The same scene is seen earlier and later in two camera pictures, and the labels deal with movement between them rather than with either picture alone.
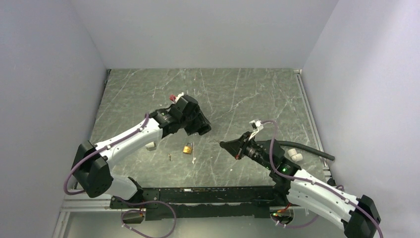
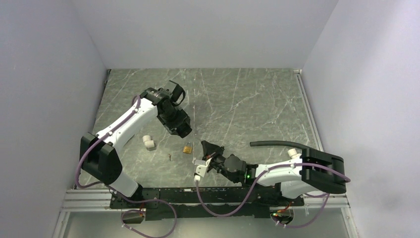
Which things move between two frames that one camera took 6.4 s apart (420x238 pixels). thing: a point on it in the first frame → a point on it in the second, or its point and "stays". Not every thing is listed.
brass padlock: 187,148 stays
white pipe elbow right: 295,157 stays
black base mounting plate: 141,204 stays
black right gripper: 237,147 → 209,149
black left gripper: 200,122 → 182,118
